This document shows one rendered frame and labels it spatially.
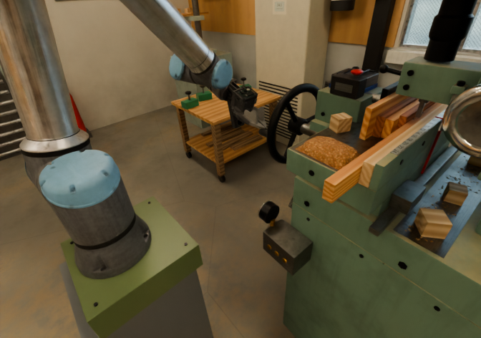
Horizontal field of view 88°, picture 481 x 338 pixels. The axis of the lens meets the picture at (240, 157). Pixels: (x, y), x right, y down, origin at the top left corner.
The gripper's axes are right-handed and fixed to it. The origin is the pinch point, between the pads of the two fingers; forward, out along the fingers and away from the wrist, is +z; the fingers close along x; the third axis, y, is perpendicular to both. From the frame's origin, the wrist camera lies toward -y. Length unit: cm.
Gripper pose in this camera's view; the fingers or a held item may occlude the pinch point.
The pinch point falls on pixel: (262, 127)
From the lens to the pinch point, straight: 86.8
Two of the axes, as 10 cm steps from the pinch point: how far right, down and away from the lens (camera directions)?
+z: 6.1, 6.5, -4.4
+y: 1.6, -6.5, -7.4
